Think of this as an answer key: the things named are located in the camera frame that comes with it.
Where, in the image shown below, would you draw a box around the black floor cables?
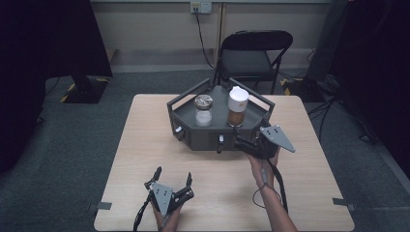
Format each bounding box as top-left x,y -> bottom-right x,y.
307,96 -> 379,143

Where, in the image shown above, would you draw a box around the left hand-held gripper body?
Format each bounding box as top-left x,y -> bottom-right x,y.
144,180 -> 195,218

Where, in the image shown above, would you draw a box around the dark curtain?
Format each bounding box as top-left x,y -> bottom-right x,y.
0,0 -> 114,175
328,0 -> 410,182

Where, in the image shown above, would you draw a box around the black folding chair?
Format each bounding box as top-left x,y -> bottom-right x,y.
212,29 -> 294,95

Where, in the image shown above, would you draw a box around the black power cable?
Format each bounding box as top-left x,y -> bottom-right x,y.
193,11 -> 217,71

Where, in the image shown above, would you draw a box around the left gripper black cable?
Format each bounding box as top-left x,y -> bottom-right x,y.
132,192 -> 153,232

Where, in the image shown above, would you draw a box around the black base with yellow stripes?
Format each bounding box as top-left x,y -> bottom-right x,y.
279,76 -> 327,103

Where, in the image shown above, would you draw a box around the spice jar with white lid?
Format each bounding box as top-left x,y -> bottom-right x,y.
226,85 -> 250,128

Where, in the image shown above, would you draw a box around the black stand base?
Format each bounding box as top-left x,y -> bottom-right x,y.
59,74 -> 110,104

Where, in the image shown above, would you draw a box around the person's left hand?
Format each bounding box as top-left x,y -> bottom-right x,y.
151,204 -> 184,232

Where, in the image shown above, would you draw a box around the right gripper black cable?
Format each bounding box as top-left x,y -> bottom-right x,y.
252,158 -> 289,215

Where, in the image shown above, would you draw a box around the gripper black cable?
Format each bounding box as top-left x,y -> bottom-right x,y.
252,158 -> 289,215
132,192 -> 153,232

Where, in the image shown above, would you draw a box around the glass jar with metal lid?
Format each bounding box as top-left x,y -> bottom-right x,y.
193,94 -> 215,128

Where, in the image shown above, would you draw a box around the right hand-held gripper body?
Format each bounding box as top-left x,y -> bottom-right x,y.
233,125 -> 296,160

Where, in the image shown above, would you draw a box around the grey upright panel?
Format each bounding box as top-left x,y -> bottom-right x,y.
306,0 -> 352,82

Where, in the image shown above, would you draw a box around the dark grey corner shelf rack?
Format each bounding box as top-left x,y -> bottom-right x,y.
166,76 -> 277,153

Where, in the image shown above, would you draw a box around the white wall socket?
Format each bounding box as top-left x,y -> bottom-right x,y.
190,0 -> 213,15

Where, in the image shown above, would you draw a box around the grey tape strip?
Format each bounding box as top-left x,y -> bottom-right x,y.
87,201 -> 113,213
332,197 -> 357,212

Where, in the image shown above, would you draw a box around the person's right hand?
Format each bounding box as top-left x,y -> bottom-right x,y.
246,149 -> 281,189

